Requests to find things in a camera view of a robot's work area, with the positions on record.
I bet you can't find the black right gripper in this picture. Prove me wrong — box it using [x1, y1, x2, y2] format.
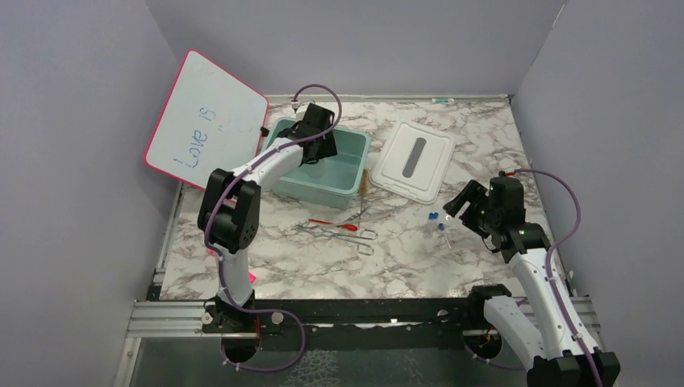
[444, 179, 500, 239]

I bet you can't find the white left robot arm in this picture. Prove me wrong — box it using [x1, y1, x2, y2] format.
[198, 104, 340, 331]

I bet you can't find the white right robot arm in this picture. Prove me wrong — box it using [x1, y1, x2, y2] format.
[443, 172, 621, 386]

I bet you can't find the blue capped test tube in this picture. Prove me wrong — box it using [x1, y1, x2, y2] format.
[432, 212, 440, 231]
[438, 223, 452, 249]
[426, 212, 435, 232]

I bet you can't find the teal plastic bin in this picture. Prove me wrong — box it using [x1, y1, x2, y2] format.
[271, 127, 370, 210]

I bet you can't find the white plastic bin lid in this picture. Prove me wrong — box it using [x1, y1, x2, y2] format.
[370, 121, 457, 205]

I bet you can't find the pink framed whiteboard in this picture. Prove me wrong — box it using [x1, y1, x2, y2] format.
[144, 50, 269, 189]

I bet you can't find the red plastic dropper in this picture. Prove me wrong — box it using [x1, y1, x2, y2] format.
[308, 218, 359, 232]

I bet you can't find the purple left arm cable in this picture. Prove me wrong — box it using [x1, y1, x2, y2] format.
[202, 83, 343, 374]

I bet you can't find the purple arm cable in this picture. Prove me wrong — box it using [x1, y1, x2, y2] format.
[463, 169, 605, 387]
[202, 83, 343, 374]

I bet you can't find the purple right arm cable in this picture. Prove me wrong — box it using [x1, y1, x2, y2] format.
[463, 169, 605, 387]

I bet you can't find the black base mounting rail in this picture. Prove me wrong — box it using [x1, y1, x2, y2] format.
[147, 285, 519, 354]

